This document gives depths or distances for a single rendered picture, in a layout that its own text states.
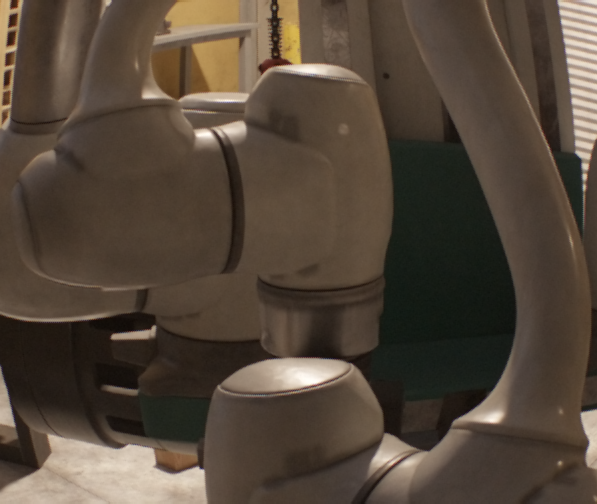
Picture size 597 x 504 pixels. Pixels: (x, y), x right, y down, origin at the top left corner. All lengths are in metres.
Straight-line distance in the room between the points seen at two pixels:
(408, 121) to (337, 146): 0.52
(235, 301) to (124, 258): 0.35
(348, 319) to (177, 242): 0.14
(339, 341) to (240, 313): 0.28
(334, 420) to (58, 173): 0.30
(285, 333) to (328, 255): 0.07
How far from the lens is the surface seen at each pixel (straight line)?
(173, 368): 1.24
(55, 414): 2.58
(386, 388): 0.99
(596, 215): 1.24
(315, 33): 1.35
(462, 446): 0.61
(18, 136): 1.12
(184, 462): 4.01
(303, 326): 0.93
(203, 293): 1.19
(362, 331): 0.94
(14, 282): 1.14
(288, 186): 0.88
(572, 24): 7.75
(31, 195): 0.85
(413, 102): 1.40
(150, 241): 0.86
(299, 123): 0.89
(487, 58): 0.71
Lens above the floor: 1.69
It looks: 14 degrees down
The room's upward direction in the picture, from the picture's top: 2 degrees counter-clockwise
